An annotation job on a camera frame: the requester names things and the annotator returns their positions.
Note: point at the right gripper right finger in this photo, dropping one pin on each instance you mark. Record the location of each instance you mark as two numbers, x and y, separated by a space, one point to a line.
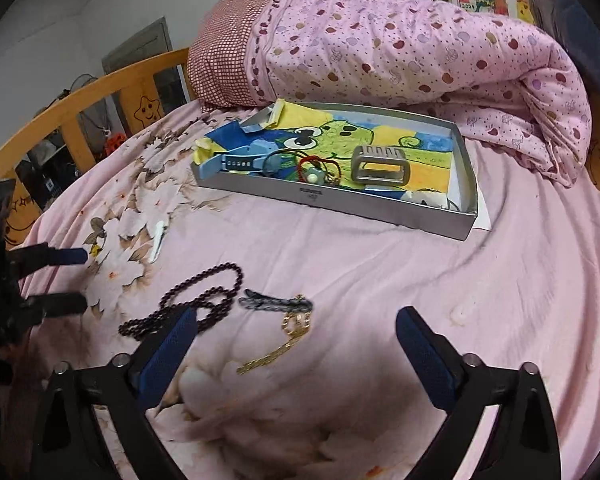
523 441

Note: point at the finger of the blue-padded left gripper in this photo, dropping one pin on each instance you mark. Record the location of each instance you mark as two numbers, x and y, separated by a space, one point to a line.
38 256
56 305

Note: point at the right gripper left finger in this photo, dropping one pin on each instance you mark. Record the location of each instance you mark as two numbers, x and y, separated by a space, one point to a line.
68 442

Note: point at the white hair clip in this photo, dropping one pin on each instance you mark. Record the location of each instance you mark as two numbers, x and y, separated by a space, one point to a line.
160 232

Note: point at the light blue smart watch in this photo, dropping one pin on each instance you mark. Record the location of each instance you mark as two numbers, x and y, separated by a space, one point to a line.
258 157

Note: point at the grey rectangular hair clip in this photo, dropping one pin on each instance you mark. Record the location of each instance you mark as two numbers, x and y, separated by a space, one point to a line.
379 164

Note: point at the pink floral bed sheet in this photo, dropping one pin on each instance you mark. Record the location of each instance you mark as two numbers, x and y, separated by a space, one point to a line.
343 403

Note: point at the frog drawing paper in tray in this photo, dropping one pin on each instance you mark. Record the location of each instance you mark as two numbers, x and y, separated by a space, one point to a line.
317 145

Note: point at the pink dotted rolled quilt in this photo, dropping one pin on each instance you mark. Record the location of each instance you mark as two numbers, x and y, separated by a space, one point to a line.
501 80

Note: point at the blue bundle in plastic bag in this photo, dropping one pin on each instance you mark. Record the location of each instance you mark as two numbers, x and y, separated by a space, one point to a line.
570 25

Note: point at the wooden bed rail left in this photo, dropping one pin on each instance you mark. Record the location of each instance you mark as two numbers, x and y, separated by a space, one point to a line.
138 95

